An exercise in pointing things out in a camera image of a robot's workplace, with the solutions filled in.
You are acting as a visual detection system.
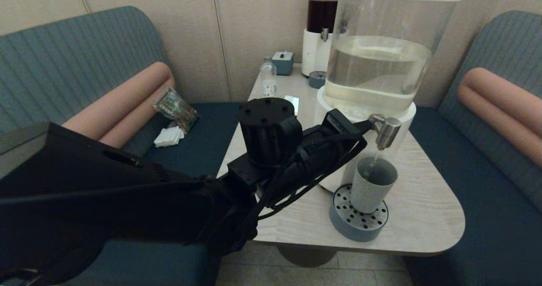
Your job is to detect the teal upholstered bench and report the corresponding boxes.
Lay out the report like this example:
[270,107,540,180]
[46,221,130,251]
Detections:
[402,10,542,286]
[0,6,247,286]

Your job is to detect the small clear bottle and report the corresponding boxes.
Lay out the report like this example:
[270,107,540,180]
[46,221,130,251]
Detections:
[260,61,278,98]

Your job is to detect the clear snack packet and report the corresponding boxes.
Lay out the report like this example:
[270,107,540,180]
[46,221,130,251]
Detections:
[152,87,199,133]

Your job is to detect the white folded napkins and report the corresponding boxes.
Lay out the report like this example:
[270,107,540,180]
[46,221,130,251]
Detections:
[153,126,185,147]

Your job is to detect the dark drink dispenser white base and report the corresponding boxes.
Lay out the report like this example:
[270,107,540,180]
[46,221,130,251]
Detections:
[301,0,339,77]

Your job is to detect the small blue drip tray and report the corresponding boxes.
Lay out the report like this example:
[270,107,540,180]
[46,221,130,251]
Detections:
[308,71,327,89]

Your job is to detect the clear water dispenser white base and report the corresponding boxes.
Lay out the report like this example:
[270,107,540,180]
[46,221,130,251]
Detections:
[315,0,464,193]

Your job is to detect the pink bolster cushion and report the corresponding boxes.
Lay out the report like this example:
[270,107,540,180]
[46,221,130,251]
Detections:
[61,61,175,149]
[456,67,542,169]

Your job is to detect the metal dispenser tap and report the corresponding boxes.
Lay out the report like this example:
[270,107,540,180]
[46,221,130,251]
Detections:
[368,114,402,150]

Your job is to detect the grey-blue plastic cup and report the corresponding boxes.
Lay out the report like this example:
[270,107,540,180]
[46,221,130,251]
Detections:
[350,157,398,214]

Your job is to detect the small blue box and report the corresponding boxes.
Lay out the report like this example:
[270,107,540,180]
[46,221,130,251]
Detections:
[272,51,294,75]

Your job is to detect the blue drip tray metal grate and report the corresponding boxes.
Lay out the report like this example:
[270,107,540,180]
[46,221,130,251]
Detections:
[329,183,390,242]

